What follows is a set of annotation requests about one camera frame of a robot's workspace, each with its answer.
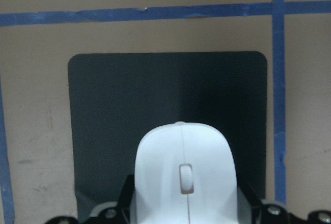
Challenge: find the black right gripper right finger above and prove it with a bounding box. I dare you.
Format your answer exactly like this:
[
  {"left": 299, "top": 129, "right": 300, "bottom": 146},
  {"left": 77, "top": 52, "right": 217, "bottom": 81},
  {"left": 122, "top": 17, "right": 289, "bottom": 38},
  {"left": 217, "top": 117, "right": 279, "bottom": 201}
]
[{"left": 237, "top": 174, "right": 330, "bottom": 224}]

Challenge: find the black mousepad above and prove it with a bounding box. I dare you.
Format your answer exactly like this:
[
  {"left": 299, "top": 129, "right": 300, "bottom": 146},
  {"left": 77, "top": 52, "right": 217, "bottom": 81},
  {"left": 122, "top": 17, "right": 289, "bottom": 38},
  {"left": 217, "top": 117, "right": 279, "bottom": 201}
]
[{"left": 68, "top": 51, "right": 267, "bottom": 221}]

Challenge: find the white computer mouse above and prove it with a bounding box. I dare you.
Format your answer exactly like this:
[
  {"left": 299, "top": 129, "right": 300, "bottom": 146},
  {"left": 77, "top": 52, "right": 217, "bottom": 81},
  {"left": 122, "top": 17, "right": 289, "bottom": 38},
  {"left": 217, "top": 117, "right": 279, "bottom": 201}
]
[{"left": 130, "top": 122, "right": 238, "bottom": 223}]

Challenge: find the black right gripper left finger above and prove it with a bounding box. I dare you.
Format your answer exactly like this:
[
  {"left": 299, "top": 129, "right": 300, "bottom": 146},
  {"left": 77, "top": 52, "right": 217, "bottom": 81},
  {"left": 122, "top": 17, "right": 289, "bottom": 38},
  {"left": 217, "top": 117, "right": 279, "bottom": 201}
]
[{"left": 45, "top": 174, "right": 134, "bottom": 224}]

